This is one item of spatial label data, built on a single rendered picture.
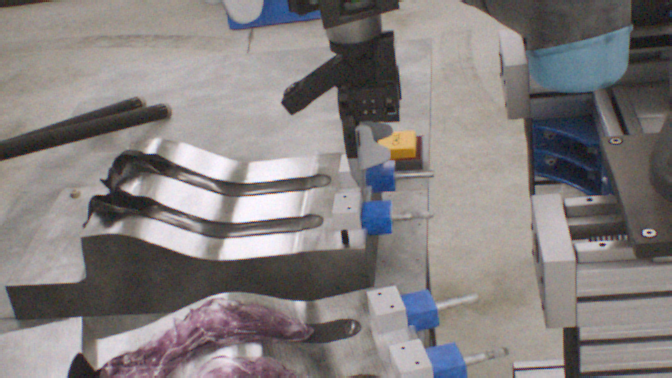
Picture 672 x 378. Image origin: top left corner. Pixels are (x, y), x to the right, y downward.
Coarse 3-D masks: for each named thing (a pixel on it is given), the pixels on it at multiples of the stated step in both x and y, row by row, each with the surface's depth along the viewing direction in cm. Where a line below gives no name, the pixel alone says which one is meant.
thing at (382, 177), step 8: (344, 160) 148; (392, 160) 149; (344, 168) 146; (368, 168) 148; (376, 168) 147; (384, 168) 147; (392, 168) 147; (344, 176) 146; (368, 176) 146; (376, 176) 146; (384, 176) 146; (392, 176) 145; (400, 176) 147; (408, 176) 147; (416, 176) 147; (424, 176) 147; (432, 176) 147; (344, 184) 146; (352, 184) 146; (368, 184) 146; (376, 184) 146; (384, 184) 146; (392, 184) 146; (376, 192) 147
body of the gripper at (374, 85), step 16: (384, 32) 138; (336, 48) 135; (352, 48) 134; (368, 48) 135; (384, 48) 136; (352, 64) 138; (368, 64) 138; (384, 64) 137; (352, 80) 139; (368, 80) 139; (384, 80) 138; (352, 96) 138; (368, 96) 138; (384, 96) 138; (400, 96) 145; (352, 112) 139; (368, 112) 140; (384, 112) 139
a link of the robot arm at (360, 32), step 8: (344, 16) 132; (376, 16) 134; (344, 24) 133; (352, 24) 132; (360, 24) 133; (368, 24) 133; (376, 24) 134; (328, 32) 135; (336, 32) 134; (344, 32) 133; (352, 32) 133; (360, 32) 133; (368, 32) 134; (376, 32) 134; (336, 40) 134; (344, 40) 134; (352, 40) 134; (360, 40) 134; (368, 40) 134
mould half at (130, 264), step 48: (144, 144) 157; (96, 192) 161; (144, 192) 144; (192, 192) 148; (288, 192) 148; (336, 192) 146; (48, 240) 150; (96, 240) 136; (144, 240) 136; (192, 240) 139; (240, 240) 140; (288, 240) 137; (336, 240) 135; (48, 288) 141; (96, 288) 140; (144, 288) 140; (192, 288) 139; (240, 288) 138; (288, 288) 138; (336, 288) 137
